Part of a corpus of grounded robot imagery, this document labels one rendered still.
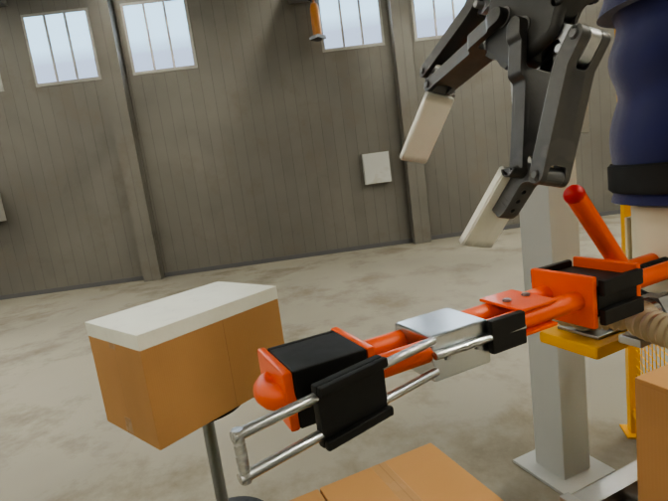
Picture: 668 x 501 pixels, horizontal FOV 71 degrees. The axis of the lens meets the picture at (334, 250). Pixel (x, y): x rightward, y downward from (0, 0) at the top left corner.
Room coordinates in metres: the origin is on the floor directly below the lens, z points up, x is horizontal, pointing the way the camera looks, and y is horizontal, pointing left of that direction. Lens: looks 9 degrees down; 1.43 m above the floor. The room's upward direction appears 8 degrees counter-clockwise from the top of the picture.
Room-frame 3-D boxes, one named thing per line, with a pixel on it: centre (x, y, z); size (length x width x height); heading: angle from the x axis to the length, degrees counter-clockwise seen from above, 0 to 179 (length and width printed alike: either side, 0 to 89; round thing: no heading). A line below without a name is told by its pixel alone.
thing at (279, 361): (0.40, 0.03, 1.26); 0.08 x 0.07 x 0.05; 115
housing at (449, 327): (0.45, -0.10, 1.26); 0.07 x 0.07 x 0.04; 25
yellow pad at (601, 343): (0.73, -0.48, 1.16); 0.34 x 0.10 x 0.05; 115
